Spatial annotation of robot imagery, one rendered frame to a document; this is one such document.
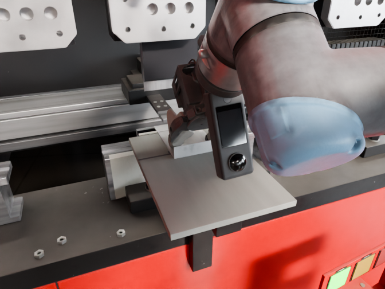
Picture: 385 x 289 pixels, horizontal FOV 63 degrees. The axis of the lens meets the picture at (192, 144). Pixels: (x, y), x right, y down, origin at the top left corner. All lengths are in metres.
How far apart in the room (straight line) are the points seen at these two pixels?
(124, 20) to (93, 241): 0.36
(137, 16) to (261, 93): 0.31
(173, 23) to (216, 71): 0.20
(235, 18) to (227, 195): 0.25
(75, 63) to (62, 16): 0.58
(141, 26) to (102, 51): 0.57
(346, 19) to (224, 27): 0.44
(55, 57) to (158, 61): 0.55
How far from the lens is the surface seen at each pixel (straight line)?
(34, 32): 0.50
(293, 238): 0.76
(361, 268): 0.67
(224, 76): 0.34
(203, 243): 0.59
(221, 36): 0.31
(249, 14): 0.27
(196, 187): 0.45
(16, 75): 1.09
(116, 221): 0.60
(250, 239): 0.68
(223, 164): 0.40
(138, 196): 0.60
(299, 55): 0.24
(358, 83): 0.25
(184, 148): 0.51
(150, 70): 0.57
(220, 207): 0.42
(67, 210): 0.65
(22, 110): 0.84
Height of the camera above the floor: 1.27
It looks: 29 degrees down
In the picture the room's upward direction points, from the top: straight up
